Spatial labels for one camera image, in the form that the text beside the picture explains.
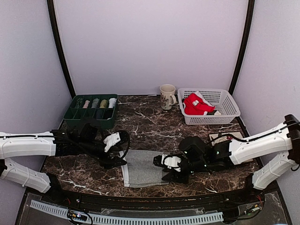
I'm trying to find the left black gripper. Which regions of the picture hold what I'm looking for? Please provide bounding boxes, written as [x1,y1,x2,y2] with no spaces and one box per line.
[78,139,127,170]

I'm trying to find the grey underwear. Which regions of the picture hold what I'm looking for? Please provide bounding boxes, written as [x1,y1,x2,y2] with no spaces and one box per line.
[121,150,169,188]

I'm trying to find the navy underwear cream waistband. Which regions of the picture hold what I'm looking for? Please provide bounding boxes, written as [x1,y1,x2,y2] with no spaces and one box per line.
[95,109,104,120]

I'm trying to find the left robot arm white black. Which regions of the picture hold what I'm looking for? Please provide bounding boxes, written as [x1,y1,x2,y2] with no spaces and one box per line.
[0,118,130,204]

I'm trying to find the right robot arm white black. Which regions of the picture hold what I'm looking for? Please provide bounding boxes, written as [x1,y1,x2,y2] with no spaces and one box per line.
[153,114,300,203]

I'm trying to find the red underwear in basket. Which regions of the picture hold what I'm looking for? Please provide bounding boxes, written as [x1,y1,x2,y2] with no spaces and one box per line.
[183,91,216,116]

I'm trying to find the green divided organizer tray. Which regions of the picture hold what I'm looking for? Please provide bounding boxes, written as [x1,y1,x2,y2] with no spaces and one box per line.
[63,94,118,129]

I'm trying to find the olive rolled cloth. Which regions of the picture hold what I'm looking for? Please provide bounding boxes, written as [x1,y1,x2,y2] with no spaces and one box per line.
[99,99,108,108]

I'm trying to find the white rolled cloth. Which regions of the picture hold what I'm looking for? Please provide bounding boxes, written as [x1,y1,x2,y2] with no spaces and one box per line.
[108,98,117,108]

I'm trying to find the grey-green rolled cloth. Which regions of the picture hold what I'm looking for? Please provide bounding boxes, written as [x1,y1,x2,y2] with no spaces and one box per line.
[91,98,100,108]

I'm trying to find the pink rolled cloth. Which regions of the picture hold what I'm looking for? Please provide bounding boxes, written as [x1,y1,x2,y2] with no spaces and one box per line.
[83,100,90,109]

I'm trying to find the small green circuit board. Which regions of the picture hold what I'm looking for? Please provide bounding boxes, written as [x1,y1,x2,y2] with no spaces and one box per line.
[67,210,88,222]

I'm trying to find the patterned dark rolled cloth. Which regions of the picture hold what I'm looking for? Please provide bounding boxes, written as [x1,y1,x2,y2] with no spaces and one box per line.
[74,97,84,109]

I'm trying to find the white plastic basket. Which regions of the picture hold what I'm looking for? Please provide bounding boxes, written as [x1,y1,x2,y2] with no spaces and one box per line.
[177,88,240,125]

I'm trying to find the cream floral mug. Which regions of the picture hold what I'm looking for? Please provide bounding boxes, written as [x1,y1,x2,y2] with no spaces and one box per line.
[160,84,177,110]

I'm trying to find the floral square coaster tile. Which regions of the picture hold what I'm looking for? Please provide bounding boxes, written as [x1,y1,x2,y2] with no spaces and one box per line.
[209,131,243,146]

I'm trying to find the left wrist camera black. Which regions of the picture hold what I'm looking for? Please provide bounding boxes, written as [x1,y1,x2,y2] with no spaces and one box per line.
[103,130,130,159]

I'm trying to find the white slotted cable duct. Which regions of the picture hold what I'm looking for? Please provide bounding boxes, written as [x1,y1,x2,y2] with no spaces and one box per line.
[30,200,224,225]

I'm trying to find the black front rail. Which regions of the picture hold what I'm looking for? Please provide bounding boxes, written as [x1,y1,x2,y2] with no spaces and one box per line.
[28,180,279,211]

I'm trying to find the left black frame post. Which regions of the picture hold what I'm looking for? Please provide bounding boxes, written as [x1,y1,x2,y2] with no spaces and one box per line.
[46,0,76,98]

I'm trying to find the black frame post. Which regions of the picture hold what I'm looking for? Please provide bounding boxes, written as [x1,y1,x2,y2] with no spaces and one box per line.
[46,0,76,98]
[227,0,255,97]

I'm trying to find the right black frame post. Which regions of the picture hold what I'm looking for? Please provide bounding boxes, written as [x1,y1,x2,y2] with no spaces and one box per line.
[227,0,255,97]

